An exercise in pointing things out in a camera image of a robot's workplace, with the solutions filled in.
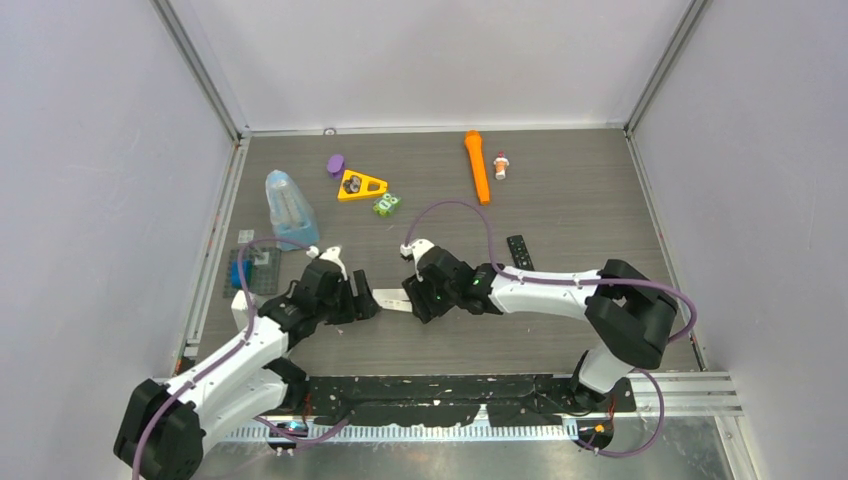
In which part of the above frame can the white rectangular thermometer device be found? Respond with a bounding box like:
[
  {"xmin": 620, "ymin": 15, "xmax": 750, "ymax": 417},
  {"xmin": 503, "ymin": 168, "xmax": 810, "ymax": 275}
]
[{"xmin": 372, "ymin": 288, "xmax": 412, "ymax": 313}]

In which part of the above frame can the black remote control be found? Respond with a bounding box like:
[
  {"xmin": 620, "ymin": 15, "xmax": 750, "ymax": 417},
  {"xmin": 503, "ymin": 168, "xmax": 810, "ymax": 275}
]
[{"xmin": 506, "ymin": 234, "xmax": 535, "ymax": 271}]

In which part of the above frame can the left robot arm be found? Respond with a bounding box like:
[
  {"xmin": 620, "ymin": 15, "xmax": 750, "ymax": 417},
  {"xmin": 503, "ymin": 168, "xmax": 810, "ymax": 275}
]
[{"xmin": 113, "ymin": 258, "xmax": 379, "ymax": 479}]

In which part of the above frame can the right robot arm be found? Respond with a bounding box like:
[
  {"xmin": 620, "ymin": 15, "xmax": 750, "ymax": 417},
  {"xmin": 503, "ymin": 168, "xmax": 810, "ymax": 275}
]
[{"xmin": 400, "ymin": 239, "xmax": 678, "ymax": 411}]

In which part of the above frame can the grey lego baseplate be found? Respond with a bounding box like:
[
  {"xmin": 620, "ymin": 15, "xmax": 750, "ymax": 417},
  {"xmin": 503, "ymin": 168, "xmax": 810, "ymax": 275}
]
[{"xmin": 222, "ymin": 247, "xmax": 281, "ymax": 299}]

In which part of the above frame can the blue lego brick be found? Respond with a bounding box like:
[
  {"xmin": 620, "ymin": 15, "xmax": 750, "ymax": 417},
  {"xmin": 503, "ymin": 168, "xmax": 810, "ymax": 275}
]
[{"xmin": 230, "ymin": 260, "xmax": 254, "ymax": 290}]

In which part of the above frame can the green owl toy block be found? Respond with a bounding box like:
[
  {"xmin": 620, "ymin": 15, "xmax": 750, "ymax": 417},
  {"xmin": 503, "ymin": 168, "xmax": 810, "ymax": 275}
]
[{"xmin": 373, "ymin": 192, "xmax": 402, "ymax": 217}]

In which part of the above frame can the blue transparent plastic container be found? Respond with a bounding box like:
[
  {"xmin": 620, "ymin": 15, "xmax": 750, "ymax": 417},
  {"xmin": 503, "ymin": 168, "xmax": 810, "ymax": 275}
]
[{"xmin": 265, "ymin": 170, "xmax": 320, "ymax": 251}]

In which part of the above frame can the grey lego small plate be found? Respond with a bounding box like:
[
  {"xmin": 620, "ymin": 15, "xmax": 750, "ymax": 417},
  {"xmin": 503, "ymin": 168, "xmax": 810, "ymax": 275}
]
[{"xmin": 237, "ymin": 230, "xmax": 255, "ymax": 244}]

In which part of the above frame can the yellow triangle shape toy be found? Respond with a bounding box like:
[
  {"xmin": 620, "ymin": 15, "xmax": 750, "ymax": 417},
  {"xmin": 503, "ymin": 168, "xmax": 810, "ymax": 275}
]
[{"xmin": 336, "ymin": 169, "xmax": 389, "ymax": 202}]

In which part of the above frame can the purple cylinder toy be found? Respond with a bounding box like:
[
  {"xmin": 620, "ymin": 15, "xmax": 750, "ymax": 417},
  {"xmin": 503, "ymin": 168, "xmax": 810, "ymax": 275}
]
[{"xmin": 326, "ymin": 154, "xmax": 346, "ymax": 179}]

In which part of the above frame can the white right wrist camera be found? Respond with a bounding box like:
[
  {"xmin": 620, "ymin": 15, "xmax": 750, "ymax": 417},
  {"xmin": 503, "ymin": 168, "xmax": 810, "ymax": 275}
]
[{"xmin": 399, "ymin": 239, "xmax": 435, "ymax": 281}]

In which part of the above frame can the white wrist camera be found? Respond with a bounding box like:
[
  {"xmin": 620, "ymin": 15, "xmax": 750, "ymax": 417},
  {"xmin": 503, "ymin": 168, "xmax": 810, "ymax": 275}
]
[
  {"xmin": 399, "ymin": 239, "xmax": 435, "ymax": 281},
  {"xmin": 306, "ymin": 245, "xmax": 349, "ymax": 281}
]

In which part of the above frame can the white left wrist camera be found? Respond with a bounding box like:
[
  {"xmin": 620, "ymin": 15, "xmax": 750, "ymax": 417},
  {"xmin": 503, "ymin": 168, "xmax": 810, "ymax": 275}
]
[{"xmin": 306, "ymin": 245, "xmax": 349, "ymax": 281}]

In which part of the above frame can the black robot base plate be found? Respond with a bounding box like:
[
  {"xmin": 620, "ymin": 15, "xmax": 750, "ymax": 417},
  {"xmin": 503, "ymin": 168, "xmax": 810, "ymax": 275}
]
[{"xmin": 297, "ymin": 374, "xmax": 636, "ymax": 428}]

